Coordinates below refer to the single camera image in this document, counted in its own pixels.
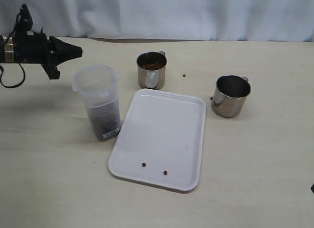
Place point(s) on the white curtain backdrop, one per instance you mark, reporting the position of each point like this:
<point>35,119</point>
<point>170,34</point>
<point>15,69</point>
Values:
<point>252,20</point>

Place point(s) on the steel mug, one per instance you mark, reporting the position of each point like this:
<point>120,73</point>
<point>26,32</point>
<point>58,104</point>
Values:
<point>230,94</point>
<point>151,68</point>

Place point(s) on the white rectangular tray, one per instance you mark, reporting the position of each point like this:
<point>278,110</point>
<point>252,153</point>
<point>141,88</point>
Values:
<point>166,131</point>

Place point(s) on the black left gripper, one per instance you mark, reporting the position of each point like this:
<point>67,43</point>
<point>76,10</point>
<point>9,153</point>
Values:
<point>47,51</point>

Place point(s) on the clear plastic tall container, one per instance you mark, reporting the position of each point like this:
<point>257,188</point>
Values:
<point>98,87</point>

